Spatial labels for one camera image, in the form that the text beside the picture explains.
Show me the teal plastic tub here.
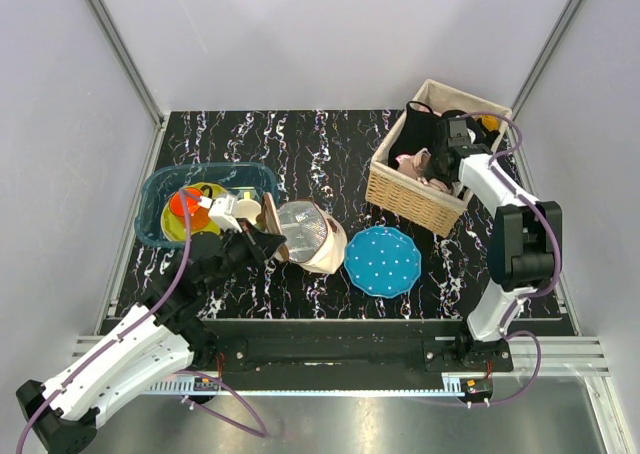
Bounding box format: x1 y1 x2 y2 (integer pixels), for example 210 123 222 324
134 162 279 249

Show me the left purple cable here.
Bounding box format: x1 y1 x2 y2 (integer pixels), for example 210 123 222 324
14 187 269 454

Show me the pink beige bra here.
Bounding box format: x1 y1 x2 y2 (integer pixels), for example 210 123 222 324
395 148 452 194

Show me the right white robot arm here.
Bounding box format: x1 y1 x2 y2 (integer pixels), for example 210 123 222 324
428 116 562 371

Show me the cream round laundry bag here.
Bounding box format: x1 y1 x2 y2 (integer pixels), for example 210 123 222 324
257 193 348 275

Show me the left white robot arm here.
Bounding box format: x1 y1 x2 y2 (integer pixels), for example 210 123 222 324
16 219 286 453

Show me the cream ceramic cup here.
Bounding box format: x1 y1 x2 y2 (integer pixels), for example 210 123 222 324
233 198 262 226

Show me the mustard yellow garment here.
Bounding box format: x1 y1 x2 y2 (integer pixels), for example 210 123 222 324
475 115 502 132

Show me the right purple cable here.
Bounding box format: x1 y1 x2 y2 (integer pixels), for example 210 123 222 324
414 111 561 409

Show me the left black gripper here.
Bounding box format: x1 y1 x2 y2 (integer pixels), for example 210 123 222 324
200 218 286 295

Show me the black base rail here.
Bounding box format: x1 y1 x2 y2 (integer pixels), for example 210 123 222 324
205 319 514 393

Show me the purple cable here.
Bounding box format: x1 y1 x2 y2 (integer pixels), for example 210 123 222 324
14 187 269 454
414 111 561 409

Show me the black garment in basket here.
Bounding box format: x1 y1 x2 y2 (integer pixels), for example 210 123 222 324
388 101 500 169

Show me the blue polka dot plate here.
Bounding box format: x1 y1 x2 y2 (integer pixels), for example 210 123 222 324
344 226 422 299

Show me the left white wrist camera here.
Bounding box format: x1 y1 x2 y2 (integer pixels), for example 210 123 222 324
198 193 241 232

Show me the orange mug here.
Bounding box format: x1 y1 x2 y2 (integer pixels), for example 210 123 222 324
169 187 210 231

